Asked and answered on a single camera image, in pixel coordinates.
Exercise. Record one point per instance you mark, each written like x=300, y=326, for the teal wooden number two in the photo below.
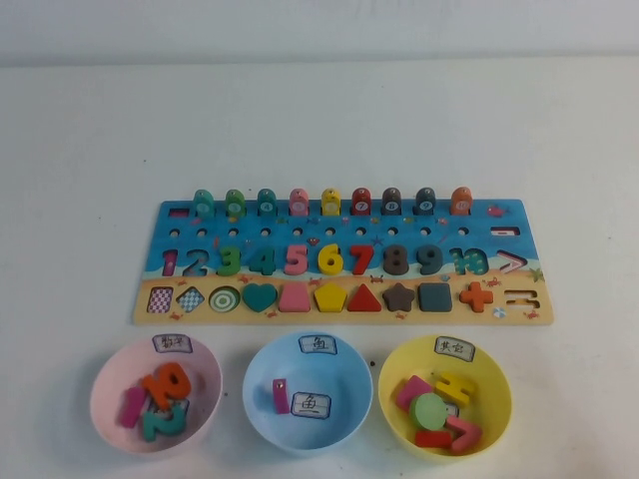
x=162, y=424

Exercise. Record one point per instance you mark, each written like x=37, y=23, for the wooden number puzzle board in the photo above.
x=344, y=227

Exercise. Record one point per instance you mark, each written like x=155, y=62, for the yellow fish piece numbered six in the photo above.
x=331, y=202

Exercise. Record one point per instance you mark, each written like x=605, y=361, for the pink fish piece numbered five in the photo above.
x=299, y=202

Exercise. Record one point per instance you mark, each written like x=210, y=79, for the red fish piece numbered seven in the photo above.
x=362, y=202

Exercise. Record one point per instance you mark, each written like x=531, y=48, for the yellow wooden pentagon piece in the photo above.
x=330, y=298

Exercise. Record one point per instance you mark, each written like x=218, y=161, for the teal fish piece numbered four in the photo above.
x=267, y=202

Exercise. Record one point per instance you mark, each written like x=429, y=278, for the pink wooden trapezoid piece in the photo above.
x=294, y=299

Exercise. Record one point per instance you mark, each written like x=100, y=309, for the red wooden triangle piece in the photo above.
x=364, y=301

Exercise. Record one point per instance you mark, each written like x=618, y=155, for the brown fish piece numbered eight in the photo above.
x=392, y=202

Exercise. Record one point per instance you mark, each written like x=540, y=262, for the teal wooden heart piece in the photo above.
x=259, y=295

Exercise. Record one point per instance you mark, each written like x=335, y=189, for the green fish piece numbered three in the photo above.
x=235, y=203

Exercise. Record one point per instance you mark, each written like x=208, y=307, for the brown wooden star piece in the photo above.
x=399, y=297

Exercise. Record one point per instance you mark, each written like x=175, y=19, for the handwritten label on blue bowl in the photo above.
x=318, y=344
x=312, y=405

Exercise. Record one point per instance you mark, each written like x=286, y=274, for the slate fish piece numbered nine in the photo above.
x=425, y=202

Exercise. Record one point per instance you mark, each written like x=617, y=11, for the teal-green fish piece numbered two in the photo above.
x=203, y=203

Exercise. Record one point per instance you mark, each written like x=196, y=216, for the slate wooden square piece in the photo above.
x=435, y=297

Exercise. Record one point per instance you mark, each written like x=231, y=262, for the light blue plastic bowl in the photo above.
x=344, y=379

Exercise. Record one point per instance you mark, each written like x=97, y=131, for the orange fish piece numbered ten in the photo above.
x=461, y=201

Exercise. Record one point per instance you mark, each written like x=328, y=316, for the magenta fish piece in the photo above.
x=281, y=396

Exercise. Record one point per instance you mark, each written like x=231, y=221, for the orange wooden plus piece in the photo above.
x=476, y=296

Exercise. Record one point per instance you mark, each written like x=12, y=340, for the handwritten label on yellow bowl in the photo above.
x=453, y=409
x=454, y=348

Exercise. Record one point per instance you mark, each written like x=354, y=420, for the pink wooden square piece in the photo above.
x=410, y=390

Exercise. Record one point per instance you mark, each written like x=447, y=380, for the pink plastic bowl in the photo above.
x=204, y=379

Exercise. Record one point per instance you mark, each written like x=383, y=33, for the handwritten label on pink bowl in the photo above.
x=172, y=344

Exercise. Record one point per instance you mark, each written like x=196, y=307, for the yellow wooden equals piece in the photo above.
x=451, y=386

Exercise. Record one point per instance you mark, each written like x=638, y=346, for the green wooden circle piece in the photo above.
x=428, y=411

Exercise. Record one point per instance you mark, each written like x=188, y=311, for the red wooden minus piece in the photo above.
x=433, y=439

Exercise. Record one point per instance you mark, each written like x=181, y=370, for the yellow plastic bowl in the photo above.
x=494, y=394

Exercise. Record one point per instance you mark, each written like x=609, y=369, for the pink wooden greater-than piece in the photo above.
x=466, y=430

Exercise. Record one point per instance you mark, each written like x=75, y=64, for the yellow wooden number six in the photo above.
x=329, y=262

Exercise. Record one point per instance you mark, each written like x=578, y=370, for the pink wooden number five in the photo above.
x=297, y=260

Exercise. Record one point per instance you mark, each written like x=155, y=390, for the red wooden number seven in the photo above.
x=363, y=257

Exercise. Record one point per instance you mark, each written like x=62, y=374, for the teal wooden number four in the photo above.
x=262, y=260

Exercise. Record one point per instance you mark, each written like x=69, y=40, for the brown wooden number eight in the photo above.
x=396, y=259

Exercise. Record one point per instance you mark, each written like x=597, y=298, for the green wooden number three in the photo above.
x=230, y=259

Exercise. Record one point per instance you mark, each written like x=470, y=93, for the slate wooden number nine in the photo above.
x=430, y=257

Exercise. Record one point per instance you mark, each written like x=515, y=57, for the orange wooden number ten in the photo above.
x=167, y=384

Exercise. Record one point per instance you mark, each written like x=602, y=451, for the magenta wooden number one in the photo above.
x=131, y=406

